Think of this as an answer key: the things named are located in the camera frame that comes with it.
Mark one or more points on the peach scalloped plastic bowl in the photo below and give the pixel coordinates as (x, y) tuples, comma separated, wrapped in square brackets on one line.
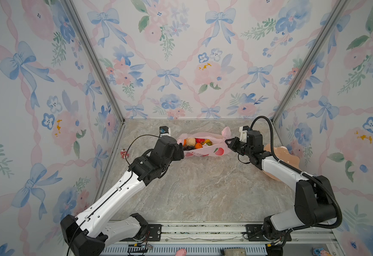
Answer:
[(283, 154)]

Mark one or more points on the pink toy at front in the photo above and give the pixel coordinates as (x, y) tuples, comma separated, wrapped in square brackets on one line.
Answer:
[(181, 252)]

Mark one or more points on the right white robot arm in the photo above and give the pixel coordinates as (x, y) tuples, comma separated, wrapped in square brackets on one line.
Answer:
[(315, 204)]

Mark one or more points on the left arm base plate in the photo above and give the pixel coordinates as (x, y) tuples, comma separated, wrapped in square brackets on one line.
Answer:
[(150, 233)]

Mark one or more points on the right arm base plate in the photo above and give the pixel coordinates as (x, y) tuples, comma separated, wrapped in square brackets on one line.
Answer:
[(256, 233)]

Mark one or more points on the small red white figurine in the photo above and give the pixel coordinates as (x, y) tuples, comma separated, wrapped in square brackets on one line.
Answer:
[(124, 154)]

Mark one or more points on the left aluminium corner post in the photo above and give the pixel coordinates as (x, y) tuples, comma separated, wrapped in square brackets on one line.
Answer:
[(91, 54)]

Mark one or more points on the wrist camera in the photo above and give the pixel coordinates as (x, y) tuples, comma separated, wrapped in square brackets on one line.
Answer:
[(243, 133), (164, 131)]

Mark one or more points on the right aluminium corner post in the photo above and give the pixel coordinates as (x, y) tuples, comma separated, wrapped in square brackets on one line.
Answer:
[(322, 37)]

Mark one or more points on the aluminium rail frame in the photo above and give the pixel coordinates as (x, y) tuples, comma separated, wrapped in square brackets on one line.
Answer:
[(208, 239)]

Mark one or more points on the colourful toy front right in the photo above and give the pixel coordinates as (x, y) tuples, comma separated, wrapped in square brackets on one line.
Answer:
[(320, 252)]

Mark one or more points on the fake yellow banana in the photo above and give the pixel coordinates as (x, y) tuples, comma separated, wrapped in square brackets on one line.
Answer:
[(207, 143)]

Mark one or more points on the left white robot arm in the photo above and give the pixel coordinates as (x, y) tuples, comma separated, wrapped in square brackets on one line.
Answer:
[(88, 233)]

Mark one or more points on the fake dark grapes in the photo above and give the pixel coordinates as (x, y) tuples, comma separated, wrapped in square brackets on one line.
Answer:
[(187, 148)]

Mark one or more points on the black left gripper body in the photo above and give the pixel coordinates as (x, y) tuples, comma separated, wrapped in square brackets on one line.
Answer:
[(177, 154)]

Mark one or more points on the pink plastic bag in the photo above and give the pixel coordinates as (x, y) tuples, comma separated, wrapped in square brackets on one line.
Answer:
[(219, 147)]

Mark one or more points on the grey box at front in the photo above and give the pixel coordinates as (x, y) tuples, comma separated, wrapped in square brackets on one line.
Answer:
[(233, 252)]

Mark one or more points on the fake orange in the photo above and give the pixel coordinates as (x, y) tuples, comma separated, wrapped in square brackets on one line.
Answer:
[(198, 146)]

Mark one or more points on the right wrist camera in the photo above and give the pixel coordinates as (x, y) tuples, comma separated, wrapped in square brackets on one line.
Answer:
[(243, 133)]

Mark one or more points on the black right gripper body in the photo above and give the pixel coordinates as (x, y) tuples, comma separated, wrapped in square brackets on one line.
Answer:
[(237, 146)]

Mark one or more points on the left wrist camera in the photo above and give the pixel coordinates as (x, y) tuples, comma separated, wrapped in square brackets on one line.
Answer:
[(164, 131)]

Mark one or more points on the aluminium corner post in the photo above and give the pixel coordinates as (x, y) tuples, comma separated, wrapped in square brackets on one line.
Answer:
[(322, 37), (91, 54)]

